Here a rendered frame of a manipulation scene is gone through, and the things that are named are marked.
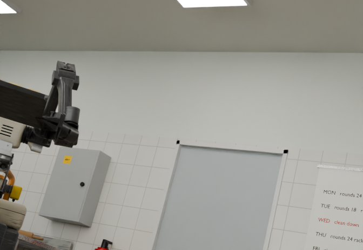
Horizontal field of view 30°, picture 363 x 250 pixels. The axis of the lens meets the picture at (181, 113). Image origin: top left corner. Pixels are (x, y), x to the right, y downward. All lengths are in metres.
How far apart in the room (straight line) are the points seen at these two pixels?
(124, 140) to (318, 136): 1.93
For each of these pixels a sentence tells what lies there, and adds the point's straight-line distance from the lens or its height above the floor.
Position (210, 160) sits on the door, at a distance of 6.08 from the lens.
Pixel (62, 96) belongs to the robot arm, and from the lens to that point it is 2.74.
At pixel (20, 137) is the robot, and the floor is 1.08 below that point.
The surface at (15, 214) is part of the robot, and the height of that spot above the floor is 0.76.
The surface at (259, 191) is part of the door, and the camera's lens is 5.79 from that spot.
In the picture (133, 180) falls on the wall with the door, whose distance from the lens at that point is 6.37.
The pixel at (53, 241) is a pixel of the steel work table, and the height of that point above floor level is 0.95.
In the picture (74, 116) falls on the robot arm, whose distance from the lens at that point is 2.52.
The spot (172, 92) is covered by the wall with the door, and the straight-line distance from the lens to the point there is 6.53.
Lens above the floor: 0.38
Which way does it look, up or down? 18 degrees up
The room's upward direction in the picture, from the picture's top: 15 degrees clockwise
